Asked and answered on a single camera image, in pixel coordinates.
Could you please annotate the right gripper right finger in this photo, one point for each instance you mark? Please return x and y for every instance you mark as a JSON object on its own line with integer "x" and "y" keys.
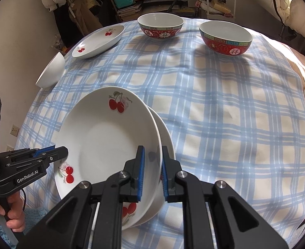
{"x": 215, "y": 215}

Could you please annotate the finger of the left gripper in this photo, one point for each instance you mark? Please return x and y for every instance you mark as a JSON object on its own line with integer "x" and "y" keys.
{"x": 43, "y": 150}

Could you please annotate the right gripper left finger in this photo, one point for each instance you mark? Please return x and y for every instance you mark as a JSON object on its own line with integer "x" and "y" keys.
{"x": 90, "y": 215}

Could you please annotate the plain white bowl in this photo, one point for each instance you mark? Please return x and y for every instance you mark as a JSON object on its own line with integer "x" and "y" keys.
{"x": 52, "y": 73}

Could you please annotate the red patterned bowl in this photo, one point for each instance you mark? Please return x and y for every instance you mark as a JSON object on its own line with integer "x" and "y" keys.
{"x": 225, "y": 38}
{"x": 160, "y": 25}

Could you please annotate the person's left hand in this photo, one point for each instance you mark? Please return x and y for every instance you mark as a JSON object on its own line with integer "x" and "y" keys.
{"x": 16, "y": 214}

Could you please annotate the blue white plaid tablecloth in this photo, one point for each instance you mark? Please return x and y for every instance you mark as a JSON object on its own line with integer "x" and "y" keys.
{"x": 240, "y": 119}

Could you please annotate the stack of books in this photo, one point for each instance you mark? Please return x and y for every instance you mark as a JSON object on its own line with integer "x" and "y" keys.
{"x": 129, "y": 11}

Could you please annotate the wooden shelf unit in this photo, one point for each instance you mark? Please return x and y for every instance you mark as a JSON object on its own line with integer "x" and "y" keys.
{"x": 148, "y": 6}

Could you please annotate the wall power socket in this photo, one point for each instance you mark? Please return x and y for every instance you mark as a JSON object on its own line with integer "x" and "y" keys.
{"x": 14, "y": 130}

